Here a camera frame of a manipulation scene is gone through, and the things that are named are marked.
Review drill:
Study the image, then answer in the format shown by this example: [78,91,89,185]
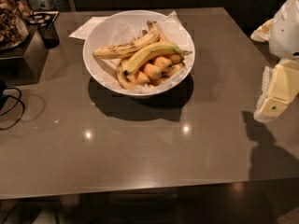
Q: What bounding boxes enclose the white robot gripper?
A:
[250,0,299,123]

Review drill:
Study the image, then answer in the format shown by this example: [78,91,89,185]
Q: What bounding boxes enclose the yellow banana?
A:
[122,41,192,76]

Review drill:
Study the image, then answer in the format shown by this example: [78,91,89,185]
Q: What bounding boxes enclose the small banana bunch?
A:
[116,54,185,90]

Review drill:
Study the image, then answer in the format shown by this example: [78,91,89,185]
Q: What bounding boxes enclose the spotted brown banana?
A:
[93,21,160,60]

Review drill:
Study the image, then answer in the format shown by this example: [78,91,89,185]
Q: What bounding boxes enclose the white ceramic bowl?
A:
[83,10,195,98]

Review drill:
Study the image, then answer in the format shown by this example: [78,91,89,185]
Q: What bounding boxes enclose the white paper sheet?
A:
[68,17,106,40]

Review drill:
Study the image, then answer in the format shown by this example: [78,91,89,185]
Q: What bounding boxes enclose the dark cup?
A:
[38,23,60,49]

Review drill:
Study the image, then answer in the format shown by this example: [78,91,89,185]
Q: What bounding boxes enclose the dark box stand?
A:
[0,26,49,86]

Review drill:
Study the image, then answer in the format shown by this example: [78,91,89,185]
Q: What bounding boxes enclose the glass jar with snacks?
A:
[0,0,29,50]

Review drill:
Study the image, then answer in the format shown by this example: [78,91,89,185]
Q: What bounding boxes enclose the black cable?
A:
[0,79,26,132]

